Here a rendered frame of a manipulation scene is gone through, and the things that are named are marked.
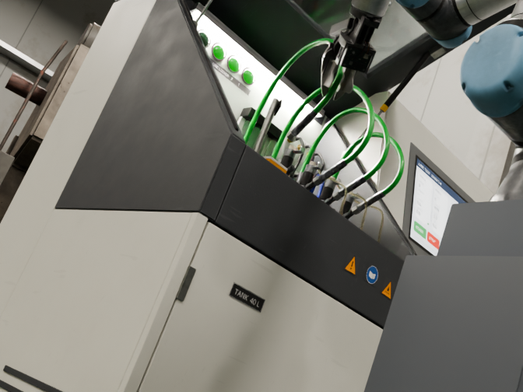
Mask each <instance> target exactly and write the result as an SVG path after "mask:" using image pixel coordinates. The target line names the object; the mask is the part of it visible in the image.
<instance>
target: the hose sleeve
mask: <svg viewBox="0 0 523 392"><path fill-rule="evenodd" d="M317 116H318V114H317V113H315V112H314V109H312V110H311V111H310V112H309V113H308V114H307V116H306V117H305V118H304V119H303V120H302V121H301V122H300V123H299V124H297V126H296V127H294V129H293V130H292V131H291V132H292V134H293V135H294V136H298V135H299V133H301V132H302V130H304V129H305V128H306V126H308V125H309V124H310V123H311V122H312V121H313V120H314V119H315V118H316V117H317Z"/></svg>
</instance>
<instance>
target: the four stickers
mask: <svg viewBox="0 0 523 392"><path fill-rule="evenodd" d="M359 263H360V258H359V257H357V256H356V255H355V254H352V253H351V252H349V254H348V257H347V260H346V265H345V267H344V270H346V271H348V272H349V273H351V274H353V275H355V276H356V272H357V269H358V266H359ZM379 272H380V269H378V268H376V267H375V266H373V265H372V264H371V263H369V266H368V269H367V273H366V276H365V279H364V280H365V281H366V282H369V283H370V284H371V285H373V286H374V287H375V285H376V282H377V278H378V275H379ZM395 286H396V284H395V283H394V282H393V281H392V280H391V279H389V278H387V277H386V279H385V281H384V285H383V288H382V290H381V294H382V295H384V296H385V297H387V298H388V299H390V300H391V298H392V295H393V292H394V290H395Z"/></svg>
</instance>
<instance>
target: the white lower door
mask: <svg viewBox="0 0 523 392"><path fill-rule="evenodd" d="M382 332H383V329H381V328H380V327H378V326H377V325H375V324H373V323H371V322H370V321H369V320H367V319H365V318H364V317H362V316H360V315H359V314H357V313H355V312H354V311H352V310H351V309H349V308H348V307H346V306H344V305H342V304H341V303H339V302H338V301H336V300H334V299H333V298H332V297H330V296H328V295H326V294H324V293H323V292H322V291H320V290H318V289H316V288H315V287H314V286H312V285H310V284H309V283H307V282H305V281H304V280H302V279H301V278H299V277H297V276H295V275H294V274H293V273H291V272H289V271H287V270H286V269H285V268H283V267H281V266H279V265H278V264H277V263H275V262H273V261H271V260H269V259H268V258H267V257H265V256H263V255H262V254H260V253H259V252H257V251H256V250H253V249H252V248H250V247H249V246H247V245H246V244H244V243H242V242H240V241H239V240H237V239H236V238H234V237H233V236H231V235H230V234H228V233H226V232H224V231H223V230H221V229H220V228H218V227H217V226H214V225H213V224H212V223H211V222H207V223H206V225H205V228H204V230H203V232H202V235H201V238H200V240H199V242H198V245H197V247H196V249H195V252H194V254H193V257H192V259H191V262H190V264H189V266H188V270H187V271H186V274H185V276H184V279H183V281H182V283H181V286H180V288H179V290H178V293H177V296H176V298H175V300H174V303H173V306H172V307H171V310H170V312H169V315H168V317H167V320H166V322H165V324H164V326H163V330H162V332H161V334H160V337H159V339H158V342H157V343H156V347H155V348H154V351H153V354H152V356H151V358H150V360H149V364H148V366H147V368H146V371H145V373H144V375H143V378H142V381H141V383H140V384H139V388H138V390H137V392H364V390H365V386H366V384H367V380H368V376H369V374H370V370H371V367H372V364H373V361H374V357H375V354H376V351H377V347H378V345H379V341H380V339H381V335H382Z"/></svg>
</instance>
